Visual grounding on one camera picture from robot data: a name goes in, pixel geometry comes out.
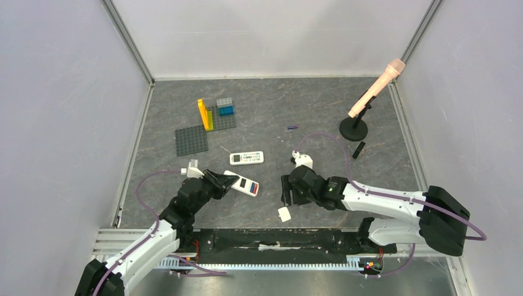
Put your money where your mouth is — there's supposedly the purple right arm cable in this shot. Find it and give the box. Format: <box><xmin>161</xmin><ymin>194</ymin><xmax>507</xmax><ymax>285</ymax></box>
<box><xmin>294</xmin><ymin>132</ymin><xmax>488</xmax><ymax>279</ymax></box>

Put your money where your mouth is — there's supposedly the black microphone stand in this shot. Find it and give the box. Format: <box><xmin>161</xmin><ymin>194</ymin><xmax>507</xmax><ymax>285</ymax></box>
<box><xmin>339</xmin><ymin>102</ymin><xmax>370</xmax><ymax>142</ymax></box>

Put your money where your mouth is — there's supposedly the yellow brick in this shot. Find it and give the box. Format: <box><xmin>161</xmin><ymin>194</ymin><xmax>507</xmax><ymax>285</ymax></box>
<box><xmin>197</xmin><ymin>99</ymin><xmax>210</xmax><ymax>131</ymax></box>

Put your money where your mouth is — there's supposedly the blue brick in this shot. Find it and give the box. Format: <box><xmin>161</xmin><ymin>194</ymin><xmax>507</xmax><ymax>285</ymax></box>
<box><xmin>218</xmin><ymin>105</ymin><xmax>234</xmax><ymax>117</ymax></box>

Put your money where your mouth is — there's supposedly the white remote control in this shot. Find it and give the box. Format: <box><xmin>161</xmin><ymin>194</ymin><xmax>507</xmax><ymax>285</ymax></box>
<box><xmin>223</xmin><ymin>170</ymin><xmax>260</xmax><ymax>197</ymax></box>

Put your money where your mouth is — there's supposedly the white cable duct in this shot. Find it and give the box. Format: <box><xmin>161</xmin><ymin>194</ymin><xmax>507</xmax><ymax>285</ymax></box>
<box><xmin>155</xmin><ymin>257</ymin><xmax>364</xmax><ymax>272</ymax></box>

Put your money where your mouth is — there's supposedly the aluminium frame rail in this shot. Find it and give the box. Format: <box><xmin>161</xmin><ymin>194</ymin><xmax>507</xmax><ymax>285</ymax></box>
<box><xmin>101</xmin><ymin>1</ymin><xmax>155</xmax><ymax>228</ymax></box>

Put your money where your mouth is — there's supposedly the pink toy microphone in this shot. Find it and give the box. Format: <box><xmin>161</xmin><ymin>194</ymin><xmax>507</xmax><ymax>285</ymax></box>
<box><xmin>348</xmin><ymin>59</ymin><xmax>406</xmax><ymax>118</ymax></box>

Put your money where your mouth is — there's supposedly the grey baseplate with bricks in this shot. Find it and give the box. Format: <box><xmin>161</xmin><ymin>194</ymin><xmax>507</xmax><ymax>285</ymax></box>
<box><xmin>207</xmin><ymin>106</ymin><xmax>237</xmax><ymax>131</ymax></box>

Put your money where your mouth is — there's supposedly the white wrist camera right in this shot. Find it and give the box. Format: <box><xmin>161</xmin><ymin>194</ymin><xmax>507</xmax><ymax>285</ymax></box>
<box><xmin>290</xmin><ymin>150</ymin><xmax>313</xmax><ymax>169</ymax></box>

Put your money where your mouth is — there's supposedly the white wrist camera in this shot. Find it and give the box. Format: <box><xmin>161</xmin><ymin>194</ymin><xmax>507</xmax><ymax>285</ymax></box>
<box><xmin>181</xmin><ymin>159</ymin><xmax>204</xmax><ymax>178</ymax></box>
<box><xmin>290</xmin><ymin>150</ymin><xmax>313</xmax><ymax>169</ymax></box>

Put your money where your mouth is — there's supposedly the green brick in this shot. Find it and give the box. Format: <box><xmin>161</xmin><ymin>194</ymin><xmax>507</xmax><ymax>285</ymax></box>
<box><xmin>207</xmin><ymin>109</ymin><xmax>214</xmax><ymax>131</ymax></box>

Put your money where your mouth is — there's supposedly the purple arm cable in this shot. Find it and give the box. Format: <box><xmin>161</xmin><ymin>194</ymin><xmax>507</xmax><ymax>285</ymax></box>
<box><xmin>91</xmin><ymin>170</ymin><xmax>228</xmax><ymax>296</ymax></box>
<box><xmin>294</xmin><ymin>132</ymin><xmax>488</xmax><ymax>279</ymax></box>

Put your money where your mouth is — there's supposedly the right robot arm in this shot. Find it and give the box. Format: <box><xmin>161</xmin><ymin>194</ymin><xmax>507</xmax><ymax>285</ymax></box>
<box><xmin>281</xmin><ymin>165</ymin><xmax>470</xmax><ymax>257</ymax></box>

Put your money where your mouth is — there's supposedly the dark grey brick baseplate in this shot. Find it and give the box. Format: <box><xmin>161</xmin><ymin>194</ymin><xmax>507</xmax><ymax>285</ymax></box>
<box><xmin>175</xmin><ymin>125</ymin><xmax>208</xmax><ymax>157</ymax></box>

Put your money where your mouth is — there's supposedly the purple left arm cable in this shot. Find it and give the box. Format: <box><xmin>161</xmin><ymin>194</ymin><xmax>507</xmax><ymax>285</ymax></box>
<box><xmin>91</xmin><ymin>170</ymin><xmax>228</xmax><ymax>296</ymax></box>

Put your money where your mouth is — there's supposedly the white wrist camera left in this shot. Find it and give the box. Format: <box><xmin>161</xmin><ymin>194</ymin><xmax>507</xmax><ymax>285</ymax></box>
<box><xmin>181</xmin><ymin>159</ymin><xmax>204</xmax><ymax>178</ymax></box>

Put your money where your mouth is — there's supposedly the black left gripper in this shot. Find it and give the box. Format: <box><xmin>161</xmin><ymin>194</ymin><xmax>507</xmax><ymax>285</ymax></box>
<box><xmin>191</xmin><ymin>168</ymin><xmax>239</xmax><ymax>214</ymax></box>

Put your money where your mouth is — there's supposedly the white battery cover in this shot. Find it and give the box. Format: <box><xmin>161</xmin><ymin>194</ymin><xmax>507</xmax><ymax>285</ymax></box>
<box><xmin>278</xmin><ymin>207</ymin><xmax>292</xmax><ymax>223</ymax></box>

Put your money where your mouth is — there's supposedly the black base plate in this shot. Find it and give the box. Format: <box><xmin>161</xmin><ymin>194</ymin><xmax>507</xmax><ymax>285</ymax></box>
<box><xmin>177</xmin><ymin>228</ymin><xmax>397</xmax><ymax>265</ymax></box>

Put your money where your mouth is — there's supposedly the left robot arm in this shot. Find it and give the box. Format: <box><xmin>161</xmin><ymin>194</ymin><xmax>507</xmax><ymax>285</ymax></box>
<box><xmin>75</xmin><ymin>170</ymin><xmax>240</xmax><ymax>295</ymax></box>

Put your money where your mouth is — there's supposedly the white remote with buttons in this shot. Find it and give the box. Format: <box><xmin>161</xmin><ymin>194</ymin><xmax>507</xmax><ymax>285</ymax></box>
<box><xmin>229</xmin><ymin>151</ymin><xmax>265</xmax><ymax>166</ymax></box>

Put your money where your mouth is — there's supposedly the small black block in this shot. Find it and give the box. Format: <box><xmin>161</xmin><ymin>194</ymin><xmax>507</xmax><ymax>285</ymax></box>
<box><xmin>352</xmin><ymin>141</ymin><xmax>366</xmax><ymax>159</ymax></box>

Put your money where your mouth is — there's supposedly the grey brick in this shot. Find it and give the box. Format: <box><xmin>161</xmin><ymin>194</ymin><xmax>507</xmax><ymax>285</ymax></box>
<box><xmin>216</xmin><ymin>97</ymin><xmax>233</xmax><ymax>108</ymax></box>

